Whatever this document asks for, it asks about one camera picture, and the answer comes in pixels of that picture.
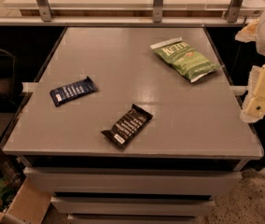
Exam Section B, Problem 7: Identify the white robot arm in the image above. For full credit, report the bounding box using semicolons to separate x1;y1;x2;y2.
235;11;265;123

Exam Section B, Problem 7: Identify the blue rxbar blueberry bar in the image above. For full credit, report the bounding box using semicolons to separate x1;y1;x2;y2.
49;77;98;107

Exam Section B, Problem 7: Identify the grey table with drawers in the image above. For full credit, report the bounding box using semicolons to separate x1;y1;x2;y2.
4;28;262;224

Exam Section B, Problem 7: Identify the left metal bracket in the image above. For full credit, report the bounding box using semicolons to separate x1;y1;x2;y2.
36;0;52;22

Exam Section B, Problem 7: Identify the green kettle chips bag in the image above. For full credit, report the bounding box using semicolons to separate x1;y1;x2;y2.
150;37;220;83

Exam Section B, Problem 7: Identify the metal bracket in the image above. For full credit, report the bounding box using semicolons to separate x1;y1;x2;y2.
152;0;163;22
36;0;52;22
224;0;244;23

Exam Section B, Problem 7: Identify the cardboard box with items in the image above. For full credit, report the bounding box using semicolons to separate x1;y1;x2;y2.
0;161;50;224

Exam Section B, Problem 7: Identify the right metal bracket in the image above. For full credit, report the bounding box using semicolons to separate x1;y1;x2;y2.
224;0;244;23

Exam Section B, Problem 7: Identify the middle metal bracket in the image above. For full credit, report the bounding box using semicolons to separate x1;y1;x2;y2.
152;0;163;22

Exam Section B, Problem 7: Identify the black rxbar chocolate bar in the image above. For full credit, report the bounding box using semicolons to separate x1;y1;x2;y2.
102;104;153;149

